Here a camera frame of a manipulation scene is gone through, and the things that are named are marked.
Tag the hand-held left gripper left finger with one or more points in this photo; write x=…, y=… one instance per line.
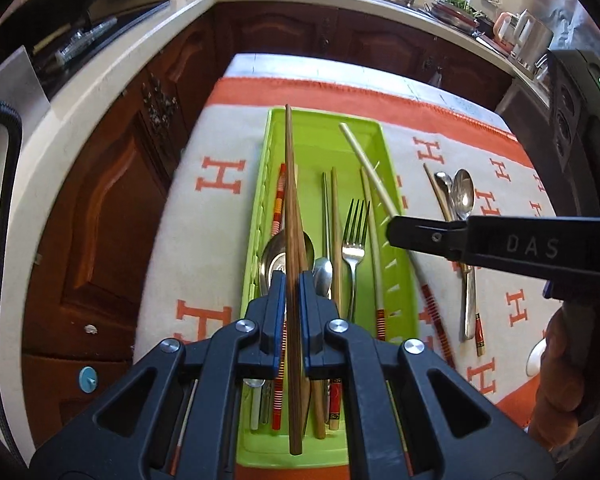
x=278, y=320

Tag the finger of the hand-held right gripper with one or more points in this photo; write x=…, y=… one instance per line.
x=420, y=232

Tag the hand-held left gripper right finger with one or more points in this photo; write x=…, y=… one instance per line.
x=306, y=320

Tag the small steel spoon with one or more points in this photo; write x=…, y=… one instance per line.
x=322, y=272

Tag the cream chopstick red striped end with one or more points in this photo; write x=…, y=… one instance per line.
x=336, y=405
x=375, y=260
x=365, y=160
x=479, y=335

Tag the large plain steel spoon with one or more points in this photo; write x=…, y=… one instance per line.
x=275, y=265

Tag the steel fork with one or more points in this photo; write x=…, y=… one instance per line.
x=357, y=260

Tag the brown wooden chopstick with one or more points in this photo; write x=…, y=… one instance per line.
x=298, y=240
x=289, y=160

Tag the light wooden chopstick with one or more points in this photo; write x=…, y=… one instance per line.
x=336, y=235

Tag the green plastic utensil tray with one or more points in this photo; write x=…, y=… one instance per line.
x=310, y=150

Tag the person's right hand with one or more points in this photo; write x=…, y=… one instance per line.
x=560, y=385

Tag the ornate steel spoon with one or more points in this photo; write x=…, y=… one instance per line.
x=464, y=190

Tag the orange grey printed blanket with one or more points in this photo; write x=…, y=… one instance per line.
x=220, y=260

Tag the steel chopstick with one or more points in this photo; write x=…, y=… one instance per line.
x=325, y=210

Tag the orange red striped chopstick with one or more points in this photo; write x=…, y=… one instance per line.
x=281, y=195

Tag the white dish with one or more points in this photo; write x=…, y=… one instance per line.
x=536, y=360

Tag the white pink kettle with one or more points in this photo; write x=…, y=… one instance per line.
x=510, y=27

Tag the dark wooden kitchen cabinet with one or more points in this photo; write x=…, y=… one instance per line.
x=105, y=210

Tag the basin of green vegetables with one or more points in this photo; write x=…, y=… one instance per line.
x=455, y=10

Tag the white kitchen countertop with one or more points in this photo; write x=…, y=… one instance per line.
x=105, y=60

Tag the stainless steel panel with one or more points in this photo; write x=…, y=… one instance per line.
x=15, y=85

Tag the blue round wall hook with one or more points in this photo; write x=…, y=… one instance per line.
x=88, y=379

